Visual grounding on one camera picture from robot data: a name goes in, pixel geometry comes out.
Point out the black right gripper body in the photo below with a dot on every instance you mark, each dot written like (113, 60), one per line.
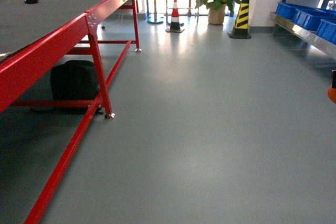
(333, 85)

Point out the orange cylindrical cap 4680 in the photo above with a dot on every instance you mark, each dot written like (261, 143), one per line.
(331, 92)

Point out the blue bin lower shelf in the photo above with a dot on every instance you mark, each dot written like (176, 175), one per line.
(318, 20)

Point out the yellow black traffic cone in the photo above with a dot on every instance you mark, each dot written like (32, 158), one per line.
(241, 27)

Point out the red white traffic cone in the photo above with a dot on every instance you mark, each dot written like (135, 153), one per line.
(175, 26)

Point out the black backpack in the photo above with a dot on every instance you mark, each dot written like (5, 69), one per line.
(74, 80)

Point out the black tape roll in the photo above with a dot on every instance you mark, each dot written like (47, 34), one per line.
(31, 1)

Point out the red table frame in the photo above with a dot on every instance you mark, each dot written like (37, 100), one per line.
(48, 157)

